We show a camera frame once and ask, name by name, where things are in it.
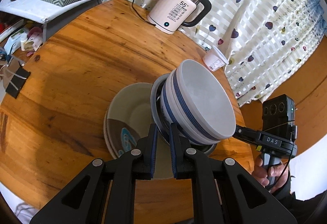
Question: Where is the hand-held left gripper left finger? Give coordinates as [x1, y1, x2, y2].
[29, 123, 159, 224]

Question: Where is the stainless steel bowl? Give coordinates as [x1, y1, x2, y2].
[150, 74, 217, 156]

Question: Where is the white electric kettle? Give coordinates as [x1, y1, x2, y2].
[147, 0, 212, 35]

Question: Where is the beige plate with blue logo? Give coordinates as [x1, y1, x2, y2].
[108, 82, 177, 179]
[103, 109, 121, 159]

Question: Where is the cream heart-print curtain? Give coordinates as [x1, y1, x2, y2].
[138, 0, 327, 107]

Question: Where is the white bowl with blue band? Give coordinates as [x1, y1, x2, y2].
[172, 59, 237, 145]
[160, 73, 205, 146]

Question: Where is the white plastic tub with lid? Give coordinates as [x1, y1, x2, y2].
[202, 46, 230, 72]

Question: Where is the thin black cable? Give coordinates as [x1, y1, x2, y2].
[278, 122, 297, 181]

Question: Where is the white shelf board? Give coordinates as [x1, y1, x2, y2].
[0, 0, 102, 43]

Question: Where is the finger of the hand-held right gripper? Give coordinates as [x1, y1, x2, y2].
[234, 124, 261, 147]

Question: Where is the black binder clip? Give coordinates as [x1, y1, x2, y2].
[5, 68, 31, 99]

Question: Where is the black kettle power cord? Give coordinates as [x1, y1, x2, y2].
[131, 0, 157, 27]

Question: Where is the brown wooden board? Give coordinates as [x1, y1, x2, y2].
[240, 71, 327, 156]

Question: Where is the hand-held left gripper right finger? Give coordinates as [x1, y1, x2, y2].
[169, 122, 298, 224]

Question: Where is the person's right hand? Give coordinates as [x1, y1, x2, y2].
[252, 157, 290, 194]

